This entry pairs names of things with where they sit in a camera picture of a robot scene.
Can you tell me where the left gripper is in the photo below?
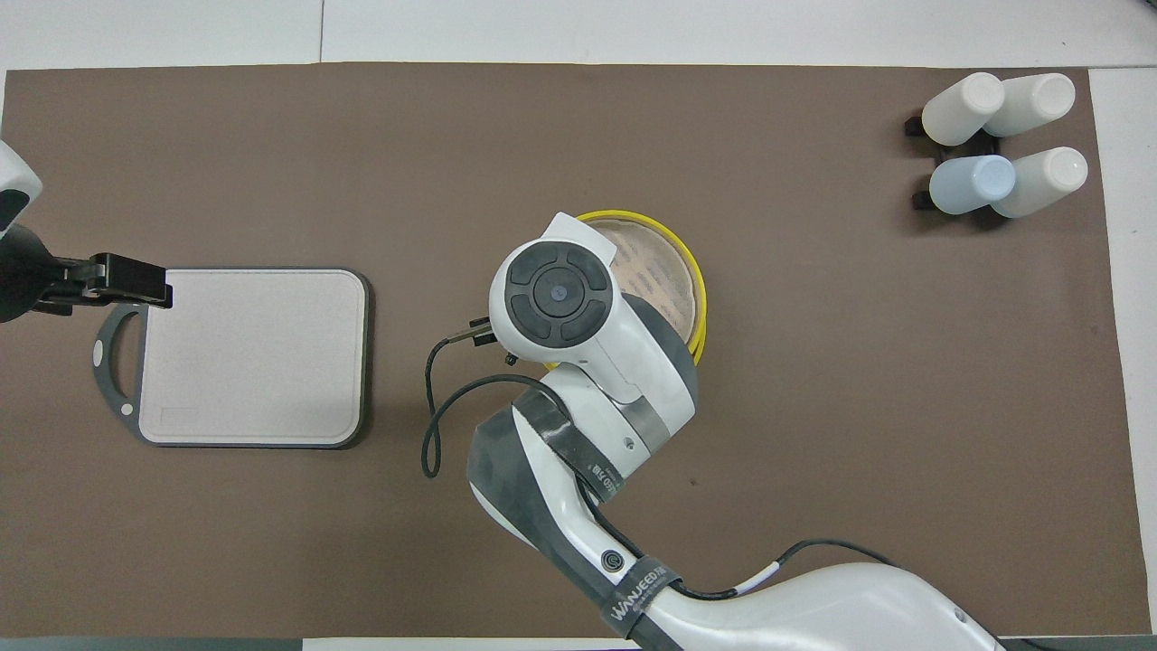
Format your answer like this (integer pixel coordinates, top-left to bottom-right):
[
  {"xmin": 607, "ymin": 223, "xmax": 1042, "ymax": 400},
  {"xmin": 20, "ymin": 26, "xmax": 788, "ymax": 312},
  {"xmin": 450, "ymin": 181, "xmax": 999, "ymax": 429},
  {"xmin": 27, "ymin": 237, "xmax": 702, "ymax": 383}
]
[{"xmin": 0, "ymin": 223, "xmax": 99, "ymax": 325}]

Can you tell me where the yellow round steamer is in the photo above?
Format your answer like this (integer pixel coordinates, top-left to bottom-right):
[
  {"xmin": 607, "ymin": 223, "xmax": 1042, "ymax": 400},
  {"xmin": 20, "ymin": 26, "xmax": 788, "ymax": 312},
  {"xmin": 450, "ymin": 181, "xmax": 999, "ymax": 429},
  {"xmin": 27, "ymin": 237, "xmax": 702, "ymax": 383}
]
[{"xmin": 542, "ymin": 209, "xmax": 709, "ymax": 369}]

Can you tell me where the white cutting board grey rim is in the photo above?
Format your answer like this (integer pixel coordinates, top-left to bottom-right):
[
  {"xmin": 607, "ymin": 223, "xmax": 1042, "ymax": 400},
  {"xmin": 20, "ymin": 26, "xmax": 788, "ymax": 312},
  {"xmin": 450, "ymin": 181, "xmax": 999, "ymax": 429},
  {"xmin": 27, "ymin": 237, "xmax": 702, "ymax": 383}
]
[{"xmin": 92, "ymin": 266, "xmax": 372, "ymax": 451}]

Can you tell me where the black bottle rack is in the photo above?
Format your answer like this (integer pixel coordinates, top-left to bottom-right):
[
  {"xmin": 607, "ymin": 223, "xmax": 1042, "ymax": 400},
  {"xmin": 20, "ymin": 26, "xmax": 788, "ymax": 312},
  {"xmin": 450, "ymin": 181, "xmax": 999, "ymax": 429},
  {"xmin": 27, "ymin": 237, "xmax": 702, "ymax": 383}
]
[{"xmin": 903, "ymin": 108, "xmax": 1010, "ymax": 219}]

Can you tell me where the white plastic bottle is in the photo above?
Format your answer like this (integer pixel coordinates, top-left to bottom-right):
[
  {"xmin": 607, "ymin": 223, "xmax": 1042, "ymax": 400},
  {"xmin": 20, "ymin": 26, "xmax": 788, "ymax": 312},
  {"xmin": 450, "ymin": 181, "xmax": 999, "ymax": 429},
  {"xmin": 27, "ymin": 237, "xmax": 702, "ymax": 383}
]
[
  {"xmin": 983, "ymin": 72, "xmax": 1077, "ymax": 139},
  {"xmin": 991, "ymin": 146, "xmax": 1090, "ymax": 221},
  {"xmin": 920, "ymin": 71, "xmax": 1007, "ymax": 148}
]

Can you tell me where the light blue plastic bottle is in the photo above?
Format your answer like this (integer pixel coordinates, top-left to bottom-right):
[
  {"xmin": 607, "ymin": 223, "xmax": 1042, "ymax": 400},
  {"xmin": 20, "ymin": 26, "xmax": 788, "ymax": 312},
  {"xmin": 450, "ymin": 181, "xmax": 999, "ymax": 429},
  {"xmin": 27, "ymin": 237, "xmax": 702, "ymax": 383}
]
[{"xmin": 928, "ymin": 154, "xmax": 1018, "ymax": 217}]

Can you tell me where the black cable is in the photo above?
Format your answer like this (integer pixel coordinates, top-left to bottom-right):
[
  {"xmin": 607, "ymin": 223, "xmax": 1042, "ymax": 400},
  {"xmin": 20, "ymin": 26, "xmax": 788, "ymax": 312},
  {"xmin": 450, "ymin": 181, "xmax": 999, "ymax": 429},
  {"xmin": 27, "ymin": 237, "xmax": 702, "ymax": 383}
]
[
  {"xmin": 420, "ymin": 318, "xmax": 547, "ymax": 480},
  {"xmin": 667, "ymin": 539, "xmax": 905, "ymax": 603}
]

